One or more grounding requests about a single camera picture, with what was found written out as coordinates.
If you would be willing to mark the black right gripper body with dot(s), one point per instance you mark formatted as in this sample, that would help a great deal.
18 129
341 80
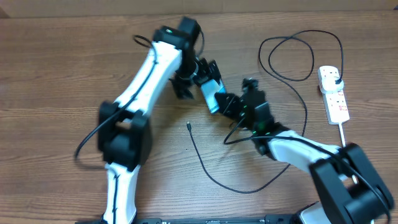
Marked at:
248 123

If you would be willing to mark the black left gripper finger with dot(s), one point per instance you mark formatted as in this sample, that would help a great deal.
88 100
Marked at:
214 71
181 88

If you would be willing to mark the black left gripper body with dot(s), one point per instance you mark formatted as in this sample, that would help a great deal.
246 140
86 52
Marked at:
198 73

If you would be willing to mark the Samsung Galaxy smartphone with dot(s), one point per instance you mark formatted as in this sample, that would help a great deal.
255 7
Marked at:
209 89

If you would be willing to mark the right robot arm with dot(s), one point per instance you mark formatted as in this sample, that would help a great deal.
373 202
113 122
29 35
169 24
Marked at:
348 186

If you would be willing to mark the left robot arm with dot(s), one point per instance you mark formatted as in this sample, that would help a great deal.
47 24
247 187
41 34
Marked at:
124 135

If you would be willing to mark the white charger plug adapter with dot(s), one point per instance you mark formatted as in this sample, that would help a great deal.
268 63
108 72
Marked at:
330 85

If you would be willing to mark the white power strip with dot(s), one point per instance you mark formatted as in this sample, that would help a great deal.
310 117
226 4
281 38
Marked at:
335 103

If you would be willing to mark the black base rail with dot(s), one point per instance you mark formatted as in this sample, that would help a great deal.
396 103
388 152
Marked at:
268 219

